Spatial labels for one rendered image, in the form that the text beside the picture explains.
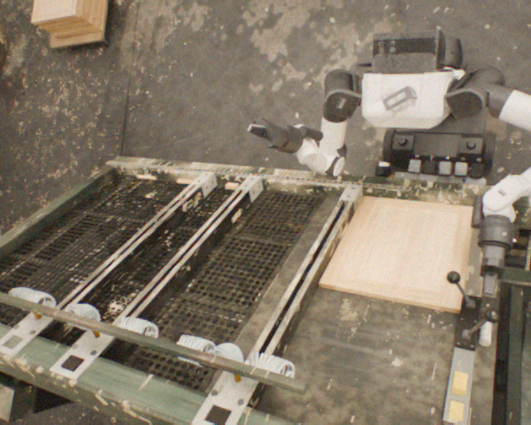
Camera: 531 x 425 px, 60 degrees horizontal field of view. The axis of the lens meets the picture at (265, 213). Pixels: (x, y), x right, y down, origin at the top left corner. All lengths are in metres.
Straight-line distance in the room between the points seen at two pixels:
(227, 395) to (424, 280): 0.73
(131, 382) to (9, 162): 3.82
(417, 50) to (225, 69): 2.19
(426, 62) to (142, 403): 1.25
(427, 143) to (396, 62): 1.20
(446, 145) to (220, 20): 1.96
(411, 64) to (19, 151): 3.93
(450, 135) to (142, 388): 2.05
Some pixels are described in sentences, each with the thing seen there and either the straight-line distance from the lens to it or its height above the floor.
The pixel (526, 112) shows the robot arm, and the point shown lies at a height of 1.36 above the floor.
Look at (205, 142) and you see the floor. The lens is 3.45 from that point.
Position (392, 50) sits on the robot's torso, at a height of 1.40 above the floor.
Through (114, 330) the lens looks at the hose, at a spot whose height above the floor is 1.91.
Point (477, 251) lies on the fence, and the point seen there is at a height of 1.14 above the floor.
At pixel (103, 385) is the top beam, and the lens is 1.34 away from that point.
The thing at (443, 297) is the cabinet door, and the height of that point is 1.30.
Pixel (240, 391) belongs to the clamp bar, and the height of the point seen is 1.78.
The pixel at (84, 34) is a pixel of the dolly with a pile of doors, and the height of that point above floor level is 0.13.
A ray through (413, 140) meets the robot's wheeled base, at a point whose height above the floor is 0.20.
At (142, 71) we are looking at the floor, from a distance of 4.02.
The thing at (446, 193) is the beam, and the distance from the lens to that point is 1.94.
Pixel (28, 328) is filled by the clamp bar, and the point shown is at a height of 1.80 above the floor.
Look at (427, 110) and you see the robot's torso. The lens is 1.56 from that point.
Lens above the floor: 2.80
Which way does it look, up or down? 64 degrees down
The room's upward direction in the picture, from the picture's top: 75 degrees counter-clockwise
